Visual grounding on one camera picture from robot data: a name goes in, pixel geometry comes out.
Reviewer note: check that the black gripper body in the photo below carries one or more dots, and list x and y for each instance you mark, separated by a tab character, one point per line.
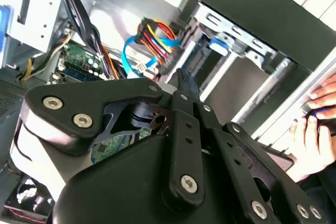
118	195

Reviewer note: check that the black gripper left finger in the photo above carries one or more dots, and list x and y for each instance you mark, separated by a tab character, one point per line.
78	95

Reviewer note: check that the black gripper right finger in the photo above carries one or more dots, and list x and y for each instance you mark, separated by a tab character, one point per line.
236	161

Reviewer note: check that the person left hand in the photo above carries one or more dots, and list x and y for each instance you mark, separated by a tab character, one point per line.
326	95

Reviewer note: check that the person right hand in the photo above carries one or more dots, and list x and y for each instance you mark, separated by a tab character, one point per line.
305	150

